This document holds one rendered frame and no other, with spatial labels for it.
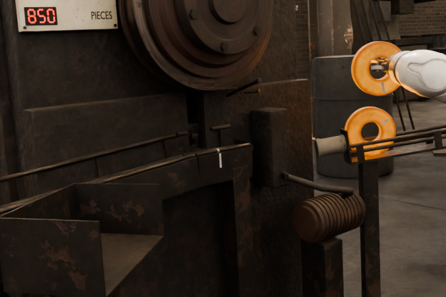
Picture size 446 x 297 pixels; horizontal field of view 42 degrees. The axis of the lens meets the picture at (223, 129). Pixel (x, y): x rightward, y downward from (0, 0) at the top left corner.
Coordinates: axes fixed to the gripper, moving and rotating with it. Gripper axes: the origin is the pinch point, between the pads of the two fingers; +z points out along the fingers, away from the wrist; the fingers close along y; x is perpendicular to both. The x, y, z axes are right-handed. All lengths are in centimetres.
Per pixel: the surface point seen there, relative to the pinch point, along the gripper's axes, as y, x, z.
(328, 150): -13.7, -26.6, 6.9
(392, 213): 55, -100, 147
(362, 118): -2.6, -17.8, 8.2
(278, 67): -25.2, -1.9, 27.2
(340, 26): 93, 1, 400
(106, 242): -75, -29, -50
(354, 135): -5.2, -22.8, 8.0
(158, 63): -63, 5, -17
